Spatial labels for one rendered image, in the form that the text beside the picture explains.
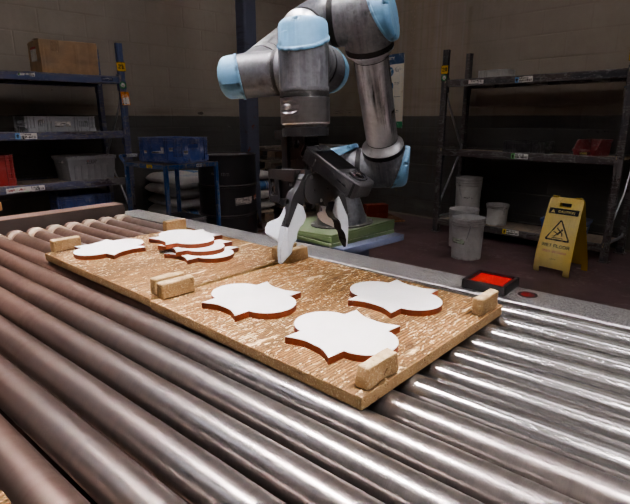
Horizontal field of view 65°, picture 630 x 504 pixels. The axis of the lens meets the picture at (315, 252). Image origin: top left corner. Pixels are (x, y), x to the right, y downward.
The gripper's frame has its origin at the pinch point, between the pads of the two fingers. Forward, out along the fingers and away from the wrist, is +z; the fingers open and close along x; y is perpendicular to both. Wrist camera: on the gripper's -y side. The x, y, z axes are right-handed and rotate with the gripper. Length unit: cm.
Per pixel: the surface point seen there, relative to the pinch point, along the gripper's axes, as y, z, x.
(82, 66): 430, -86, -148
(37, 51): 439, -97, -114
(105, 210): 98, 2, -9
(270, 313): -2.8, 5.2, 13.0
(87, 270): 39.2, 4.5, 20.7
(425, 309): -17.9, 5.6, -2.8
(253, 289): 6.4, 4.7, 8.3
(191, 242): 33.0, 1.6, 2.1
